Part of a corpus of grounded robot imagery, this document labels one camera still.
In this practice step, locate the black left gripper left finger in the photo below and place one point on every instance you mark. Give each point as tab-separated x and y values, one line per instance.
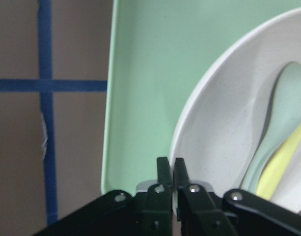
118	213

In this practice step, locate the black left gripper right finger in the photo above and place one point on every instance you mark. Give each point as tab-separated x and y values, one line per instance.
238	213

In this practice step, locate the yellow plastic fork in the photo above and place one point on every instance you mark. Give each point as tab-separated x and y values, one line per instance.
277	165

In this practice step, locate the pale green plastic spoon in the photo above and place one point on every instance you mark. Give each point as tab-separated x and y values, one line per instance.
285	117

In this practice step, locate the mint green tray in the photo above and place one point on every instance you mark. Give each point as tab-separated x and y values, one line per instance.
159	50

